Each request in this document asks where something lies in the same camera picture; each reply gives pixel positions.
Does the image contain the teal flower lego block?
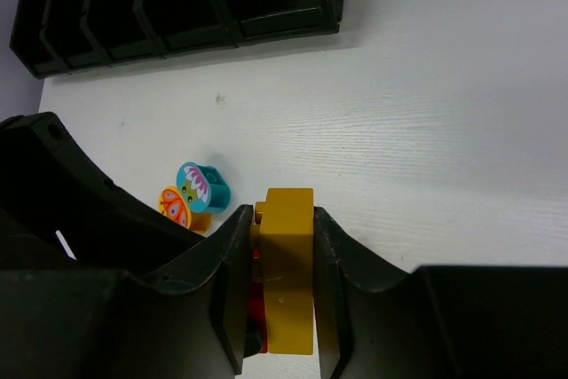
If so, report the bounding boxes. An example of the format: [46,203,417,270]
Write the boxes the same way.
[176,162,232,214]

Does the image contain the red small lego brick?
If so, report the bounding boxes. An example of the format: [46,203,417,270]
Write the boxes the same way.
[244,249,268,358]

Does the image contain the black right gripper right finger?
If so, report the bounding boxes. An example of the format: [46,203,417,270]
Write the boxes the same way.
[313,208,567,378]

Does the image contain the orange butterfly lego block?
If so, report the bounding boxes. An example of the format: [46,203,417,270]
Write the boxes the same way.
[158,186,212,235]

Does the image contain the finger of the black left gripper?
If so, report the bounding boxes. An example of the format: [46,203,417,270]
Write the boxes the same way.
[1,112,203,272]

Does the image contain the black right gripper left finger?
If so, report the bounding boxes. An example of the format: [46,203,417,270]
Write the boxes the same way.
[1,205,262,378]

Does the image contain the yellow long lego brick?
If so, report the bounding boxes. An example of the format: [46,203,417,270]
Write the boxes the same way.
[250,188,314,356]

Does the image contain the black divided bin row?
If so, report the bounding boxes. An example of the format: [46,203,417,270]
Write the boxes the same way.
[10,0,344,78]

